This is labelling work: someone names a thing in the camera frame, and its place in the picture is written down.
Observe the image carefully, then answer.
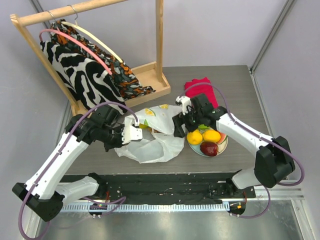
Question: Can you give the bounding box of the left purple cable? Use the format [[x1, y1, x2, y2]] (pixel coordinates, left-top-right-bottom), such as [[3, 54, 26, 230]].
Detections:
[[18, 101, 141, 239]]

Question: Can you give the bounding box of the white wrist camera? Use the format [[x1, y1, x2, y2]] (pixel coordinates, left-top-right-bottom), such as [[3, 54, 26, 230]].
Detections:
[[121, 123, 143, 146], [175, 95, 192, 115]]

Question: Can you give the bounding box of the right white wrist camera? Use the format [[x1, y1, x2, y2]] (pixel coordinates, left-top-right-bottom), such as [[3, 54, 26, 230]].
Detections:
[[175, 95, 192, 115]]

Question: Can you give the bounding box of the white slotted cable duct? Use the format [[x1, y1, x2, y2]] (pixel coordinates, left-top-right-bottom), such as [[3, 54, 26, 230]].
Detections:
[[61, 201, 230, 213]]

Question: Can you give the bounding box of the red cloth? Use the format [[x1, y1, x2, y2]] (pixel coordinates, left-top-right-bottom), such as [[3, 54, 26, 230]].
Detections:
[[184, 77, 219, 108]]

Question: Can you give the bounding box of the wooden clothes rack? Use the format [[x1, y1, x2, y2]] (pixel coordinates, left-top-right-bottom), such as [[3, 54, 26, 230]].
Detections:
[[10, 0, 171, 115]]

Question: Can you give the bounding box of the black white zebra garment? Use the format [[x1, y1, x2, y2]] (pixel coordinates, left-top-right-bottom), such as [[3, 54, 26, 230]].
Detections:
[[40, 41, 125, 110]]

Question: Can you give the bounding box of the purple cable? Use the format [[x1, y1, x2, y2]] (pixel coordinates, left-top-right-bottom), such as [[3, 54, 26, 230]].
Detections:
[[178, 82, 306, 219], [18, 101, 141, 239]]

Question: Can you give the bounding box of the dark red fake apple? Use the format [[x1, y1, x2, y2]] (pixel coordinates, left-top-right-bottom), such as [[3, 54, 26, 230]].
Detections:
[[200, 141, 219, 157]]

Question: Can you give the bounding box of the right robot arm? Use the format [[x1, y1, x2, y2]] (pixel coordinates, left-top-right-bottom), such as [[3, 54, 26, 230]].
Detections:
[[172, 93, 296, 198]]

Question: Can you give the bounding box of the pink hanger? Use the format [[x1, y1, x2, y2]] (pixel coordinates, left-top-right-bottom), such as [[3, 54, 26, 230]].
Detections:
[[39, 28, 112, 75]]

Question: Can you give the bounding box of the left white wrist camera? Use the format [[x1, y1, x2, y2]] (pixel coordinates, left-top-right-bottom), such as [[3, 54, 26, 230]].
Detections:
[[121, 123, 143, 146]]

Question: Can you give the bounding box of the yellow fake orange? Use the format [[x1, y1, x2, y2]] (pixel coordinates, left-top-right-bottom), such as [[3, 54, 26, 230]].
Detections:
[[186, 129, 203, 145]]

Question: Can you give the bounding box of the white plastic bag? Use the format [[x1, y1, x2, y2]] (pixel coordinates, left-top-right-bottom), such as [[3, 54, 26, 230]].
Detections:
[[114, 104, 185, 164]]

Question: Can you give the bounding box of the brown fake fruit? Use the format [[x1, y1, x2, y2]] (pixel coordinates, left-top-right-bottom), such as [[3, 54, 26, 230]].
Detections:
[[147, 127, 160, 133]]

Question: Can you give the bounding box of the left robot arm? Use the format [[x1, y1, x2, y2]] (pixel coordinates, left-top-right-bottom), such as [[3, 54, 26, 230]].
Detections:
[[12, 102, 142, 222]]

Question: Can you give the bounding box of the cream hanger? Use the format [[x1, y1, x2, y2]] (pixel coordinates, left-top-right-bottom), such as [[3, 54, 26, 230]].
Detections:
[[61, 21, 124, 63]]

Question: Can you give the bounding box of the orange patterned garment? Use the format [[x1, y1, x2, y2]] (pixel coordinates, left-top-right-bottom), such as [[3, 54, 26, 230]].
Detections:
[[50, 19, 156, 100]]

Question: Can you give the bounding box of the yellow green fake fruit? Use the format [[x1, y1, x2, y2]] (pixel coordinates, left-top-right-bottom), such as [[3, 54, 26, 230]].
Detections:
[[139, 123, 149, 129]]

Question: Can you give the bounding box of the blue and cream plate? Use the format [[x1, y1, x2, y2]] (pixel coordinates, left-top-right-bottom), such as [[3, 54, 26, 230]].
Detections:
[[187, 127, 228, 157]]

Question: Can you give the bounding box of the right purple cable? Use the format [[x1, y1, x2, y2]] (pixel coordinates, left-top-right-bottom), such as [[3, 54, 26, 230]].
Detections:
[[178, 82, 306, 219]]

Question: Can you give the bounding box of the aluminium rail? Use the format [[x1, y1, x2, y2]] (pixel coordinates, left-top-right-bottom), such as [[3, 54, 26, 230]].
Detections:
[[254, 188, 305, 201]]

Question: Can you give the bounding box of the fake watermelon slice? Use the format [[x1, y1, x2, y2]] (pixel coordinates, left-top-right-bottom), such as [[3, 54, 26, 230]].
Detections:
[[217, 132, 228, 145]]

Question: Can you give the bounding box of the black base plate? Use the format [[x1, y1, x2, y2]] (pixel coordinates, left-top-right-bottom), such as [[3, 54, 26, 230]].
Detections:
[[59, 170, 257, 204]]

